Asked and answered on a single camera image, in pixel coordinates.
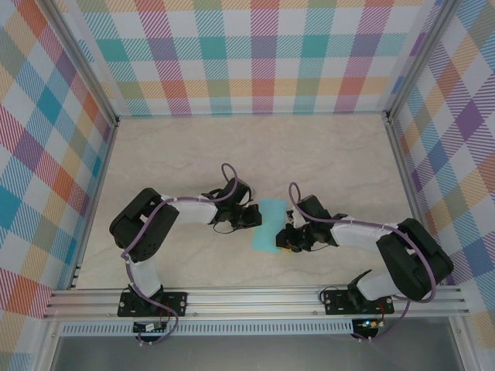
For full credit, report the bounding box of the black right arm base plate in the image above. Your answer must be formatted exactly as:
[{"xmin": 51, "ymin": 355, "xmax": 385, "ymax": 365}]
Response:
[{"xmin": 323, "ymin": 288, "xmax": 394, "ymax": 315}]

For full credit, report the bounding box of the aluminium mounting rail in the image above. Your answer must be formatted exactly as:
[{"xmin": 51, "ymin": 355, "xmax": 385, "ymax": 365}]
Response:
[{"xmin": 42, "ymin": 284, "xmax": 471, "ymax": 320}]

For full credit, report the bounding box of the aluminium side rail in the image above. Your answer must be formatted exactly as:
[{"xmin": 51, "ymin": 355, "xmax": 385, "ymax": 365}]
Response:
[
  {"xmin": 67, "ymin": 117, "xmax": 121, "ymax": 291},
  {"xmin": 384, "ymin": 115, "xmax": 442, "ymax": 285}
]

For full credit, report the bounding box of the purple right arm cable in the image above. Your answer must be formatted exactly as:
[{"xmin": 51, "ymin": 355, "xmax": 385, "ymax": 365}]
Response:
[{"xmin": 288, "ymin": 182, "xmax": 440, "ymax": 343}]

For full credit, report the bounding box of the small black circuit board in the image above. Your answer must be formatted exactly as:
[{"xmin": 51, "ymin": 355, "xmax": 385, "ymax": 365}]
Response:
[{"xmin": 133, "ymin": 321, "xmax": 167, "ymax": 333}]

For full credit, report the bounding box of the grey metal panel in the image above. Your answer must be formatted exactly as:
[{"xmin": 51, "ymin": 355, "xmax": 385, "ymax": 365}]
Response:
[{"xmin": 49, "ymin": 320, "xmax": 465, "ymax": 371}]

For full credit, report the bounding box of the light blue cloth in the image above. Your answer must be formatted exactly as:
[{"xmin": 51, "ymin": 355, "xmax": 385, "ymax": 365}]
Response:
[{"xmin": 250, "ymin": 198, "xmax": 288, "ymax": 255}]

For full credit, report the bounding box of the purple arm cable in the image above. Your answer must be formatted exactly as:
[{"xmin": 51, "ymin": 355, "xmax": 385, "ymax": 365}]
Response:
[
  {"xmin": 121, "ymin": 162, "xmax": 241, "ymax": 345},
  {"xmin": 288, "ymin": 182, "xmax": 440, "ymax": 343}
]

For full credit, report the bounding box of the aluminium frame post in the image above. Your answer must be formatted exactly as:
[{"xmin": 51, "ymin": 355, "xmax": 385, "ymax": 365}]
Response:
[
  {"xmin": 386, "ymin": 0, "xmax": 463, "ymax": 119},
  {"xmin": 40, "ymin": 0, "xmax": 121, "ymax": 127}
]

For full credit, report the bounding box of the slotted grey cable duct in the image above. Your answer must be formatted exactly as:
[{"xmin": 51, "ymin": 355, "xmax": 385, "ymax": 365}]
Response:
[{"xmin": 60, "ymin": 318, "xmax": 355, "ymax": 336}]

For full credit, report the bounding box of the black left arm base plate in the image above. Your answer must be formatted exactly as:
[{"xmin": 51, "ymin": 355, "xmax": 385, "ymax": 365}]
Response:
[{"xmin": 117, "ymin": 291, "xmax": 189, "ymax": 318}]

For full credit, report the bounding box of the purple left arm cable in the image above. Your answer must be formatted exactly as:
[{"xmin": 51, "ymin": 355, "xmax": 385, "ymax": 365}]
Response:
[{"xmin": 121, "ymin": 162, "xmax": 241, "ymax": 345}]

